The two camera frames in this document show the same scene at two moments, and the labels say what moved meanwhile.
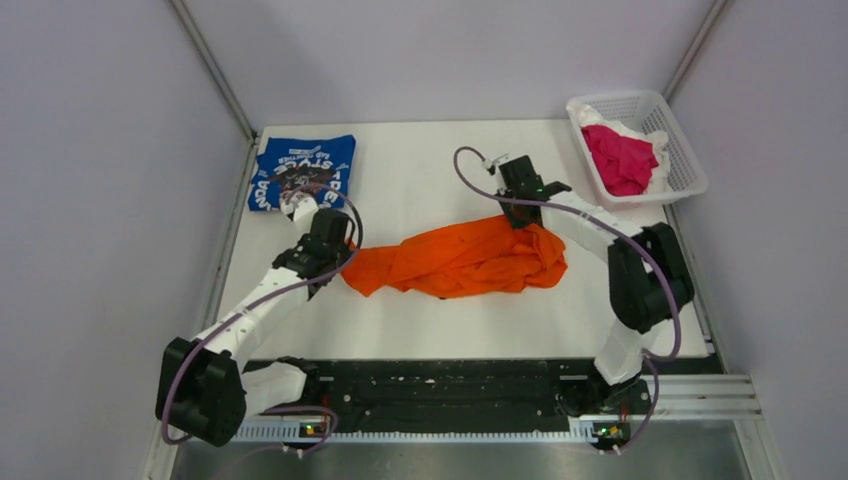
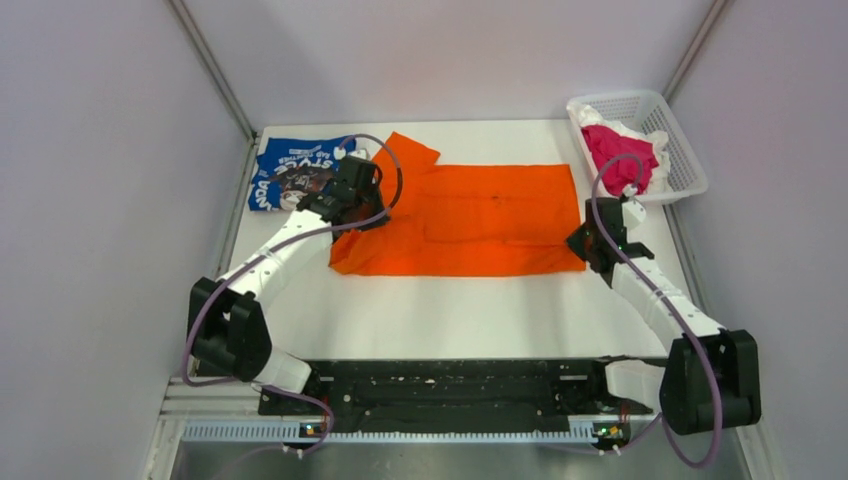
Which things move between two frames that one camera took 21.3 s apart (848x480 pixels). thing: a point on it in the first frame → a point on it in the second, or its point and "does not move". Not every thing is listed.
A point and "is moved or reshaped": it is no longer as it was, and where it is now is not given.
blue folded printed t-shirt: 316,166 does not move
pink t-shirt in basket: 624,163 does not move
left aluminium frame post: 210,61 does not move
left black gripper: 344,248 → 375,191
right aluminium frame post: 694,49 does not move
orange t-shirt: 488,258 is moved or reshaped
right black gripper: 515,221 → 575,243
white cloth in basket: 660,182 does not move
